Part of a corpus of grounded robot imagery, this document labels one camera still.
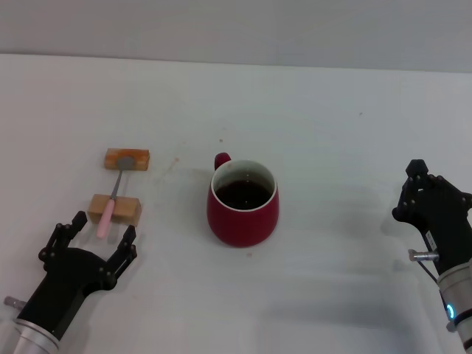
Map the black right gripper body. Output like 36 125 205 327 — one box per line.
408 187 472 276

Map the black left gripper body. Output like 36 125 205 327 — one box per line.
16 247 108 339

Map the pink handled metal spoon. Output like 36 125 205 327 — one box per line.
96 156 135 239

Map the red ceramic cup with coffee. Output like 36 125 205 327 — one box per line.
206 152 280 249

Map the metal plug on right gripper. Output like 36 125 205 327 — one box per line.
407 249 440 263

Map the metal plug on gripper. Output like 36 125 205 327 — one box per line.
407 249 440 263
3 296 27 311

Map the plain light wooden block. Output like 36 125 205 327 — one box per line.
87 193 143 226

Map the metal plug on left gripper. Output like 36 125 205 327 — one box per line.
3 296 27 311

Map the orange stained wooden block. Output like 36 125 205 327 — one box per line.
103 147 152 172

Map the thin dark right wrist cable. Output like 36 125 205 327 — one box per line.
420 260 445 296

